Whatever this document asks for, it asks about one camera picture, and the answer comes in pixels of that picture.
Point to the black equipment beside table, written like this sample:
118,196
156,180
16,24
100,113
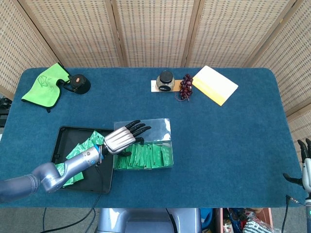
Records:
3,106

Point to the woven folding screen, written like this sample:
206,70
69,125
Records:
155,31

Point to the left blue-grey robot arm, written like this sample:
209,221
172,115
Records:
73,165

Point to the clear plastic box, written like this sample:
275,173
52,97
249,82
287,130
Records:
160,131

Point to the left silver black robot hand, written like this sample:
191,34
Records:
120,140

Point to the black plastic tray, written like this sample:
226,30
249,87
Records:
97,179

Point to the purple artificial grape bunch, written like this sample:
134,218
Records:
185,87

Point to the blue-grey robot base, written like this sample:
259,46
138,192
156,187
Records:
145,221

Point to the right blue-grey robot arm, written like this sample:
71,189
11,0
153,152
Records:
309,208

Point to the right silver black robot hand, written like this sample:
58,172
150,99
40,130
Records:
307,170

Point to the red storage crate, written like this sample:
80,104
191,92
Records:
267,213

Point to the black cone-shaped device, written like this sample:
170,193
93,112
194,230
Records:
80,83

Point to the yellow and white folded cloth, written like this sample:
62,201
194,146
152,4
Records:
213,85

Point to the green cloth with black trim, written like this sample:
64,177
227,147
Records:
41,89

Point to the glass jar with black lid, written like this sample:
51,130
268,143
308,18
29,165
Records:
165,81

